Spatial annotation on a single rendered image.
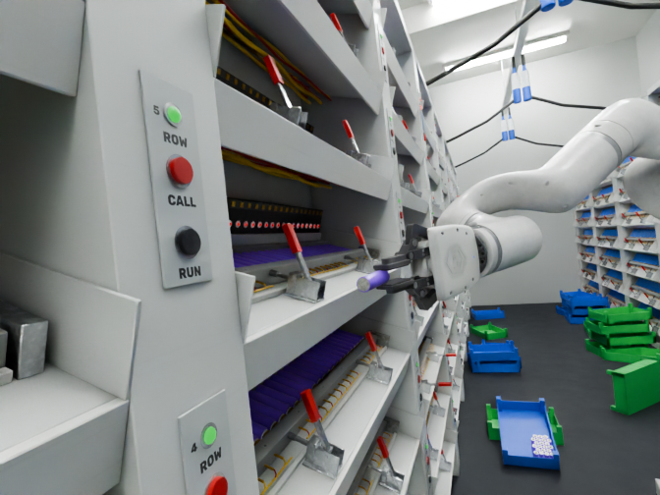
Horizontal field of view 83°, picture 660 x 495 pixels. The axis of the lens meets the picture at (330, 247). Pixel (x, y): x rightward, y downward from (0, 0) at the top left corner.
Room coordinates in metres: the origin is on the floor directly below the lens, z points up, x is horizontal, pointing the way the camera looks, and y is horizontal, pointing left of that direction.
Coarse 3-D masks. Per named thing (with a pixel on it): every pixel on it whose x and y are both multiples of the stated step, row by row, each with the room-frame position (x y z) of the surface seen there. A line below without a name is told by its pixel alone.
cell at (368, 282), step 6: (378, 270) 0.48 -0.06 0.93; (366, 276) 0.43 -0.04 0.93; (372, 276) 0.44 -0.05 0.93; (378, 276) 0.45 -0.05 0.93; (384, 276) 0.47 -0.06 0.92; (360, 282) 0.43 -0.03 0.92; (366, 282) 0.43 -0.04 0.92; (372, 282) 0.43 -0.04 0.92; (378, 282) 0.45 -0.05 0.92; (384, 282) 0.47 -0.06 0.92; (360, 288) 0.43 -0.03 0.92; (366, 288) 0.43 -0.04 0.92; (372, 288) 0.44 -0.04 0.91
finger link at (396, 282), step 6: (390, 282) 0.48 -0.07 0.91; (396, 282) 0.47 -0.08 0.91; (402, 282) 0.47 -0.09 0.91; (408, 282) 0.48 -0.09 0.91; (378, 288) 0.48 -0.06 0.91; (384, 288) 0.47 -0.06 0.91; (390, 288) 0.46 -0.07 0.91; (396, 288) 0.47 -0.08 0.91; (402, 288) 0.48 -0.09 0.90; (408, 288) 0.49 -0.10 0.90; (414, 294) 0.50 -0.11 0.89; (420, 294) 0.50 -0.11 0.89
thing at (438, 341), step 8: (424, 336) 1.49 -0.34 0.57; (432, 336) 1.50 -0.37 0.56; (440, 336) 1.48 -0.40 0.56; (432, 344) 1.49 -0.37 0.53; (440, 344) 1.48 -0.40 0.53; (440, 352) 1.42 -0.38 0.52; (440, 360) 1.33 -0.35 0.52; (424, 368) 1.23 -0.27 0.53; (432, 368) 1.24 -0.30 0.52; (424, 376) 1.17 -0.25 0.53; (432, 376) 1.18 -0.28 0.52; (432, 392) 1.07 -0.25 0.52; (424, 400) 0.92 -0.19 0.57; (424, 408) 0.92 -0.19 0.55
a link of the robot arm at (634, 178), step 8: (640, 160) 0.77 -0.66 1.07; (648, 160) 0.75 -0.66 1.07; (656, 160) 0.73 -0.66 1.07; (632, 168) 0.78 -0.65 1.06; (640, 168) 0.76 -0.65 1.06; (648, 168) 0.75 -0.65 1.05; (656, 168) 0.73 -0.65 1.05; (624, 176) 0.80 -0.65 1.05; (632, 176) 0.78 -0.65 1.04; (640, 176) 0.76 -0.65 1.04; (648, 176) 0.75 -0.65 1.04; (656, 176) 0.73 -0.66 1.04; (624, 184) 0.81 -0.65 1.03; (632, 184) 0.78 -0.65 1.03; (640, 184) 0.77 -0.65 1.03; (648, 184) 0.75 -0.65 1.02; (656, 184) 0.74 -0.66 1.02; (632, 192) 0.79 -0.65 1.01; (640, 192) 0.77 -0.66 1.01; (648, 192) 0.76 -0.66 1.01; (656, 192) 0.75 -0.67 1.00; (632, 200) 0.80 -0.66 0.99; (640, 200) 0.78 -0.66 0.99; (648, 200) 0.77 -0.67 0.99; (656, 200) 0.76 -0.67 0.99; (640, 208) 0.79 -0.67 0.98; (648, 208) 0.78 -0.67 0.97; (656, 208) 0.76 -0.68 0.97; (656, 216) 0.77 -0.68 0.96
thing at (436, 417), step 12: (432, 396) 1.45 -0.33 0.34; (444, 396) 1.47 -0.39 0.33; (432, 408) 1.35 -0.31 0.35; (444, 408) 1.37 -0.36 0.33; (432, 420) 1.27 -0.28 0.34; (444, 420) 1.28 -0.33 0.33; (432, 432) 1.20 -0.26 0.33; (432, 444) 1.14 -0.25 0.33; (432, 456) 1.06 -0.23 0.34; (432, 468) 1.02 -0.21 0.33; (432, 480) 0.92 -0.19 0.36
